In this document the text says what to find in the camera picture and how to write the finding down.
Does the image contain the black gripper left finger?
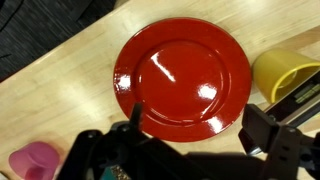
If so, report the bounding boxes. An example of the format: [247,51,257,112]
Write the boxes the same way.
[111,102,150,148]

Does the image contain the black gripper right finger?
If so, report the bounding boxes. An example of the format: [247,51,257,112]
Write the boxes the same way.
[238,103,303,180]

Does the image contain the yellow cup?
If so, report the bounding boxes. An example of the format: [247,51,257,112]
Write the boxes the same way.
[251,47,320,105]

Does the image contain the red plate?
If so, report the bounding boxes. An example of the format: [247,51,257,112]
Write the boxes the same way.
[112,16,253,143]

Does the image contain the pink plastic bowl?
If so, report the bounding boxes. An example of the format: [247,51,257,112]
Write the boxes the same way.
[7,140,62,180]

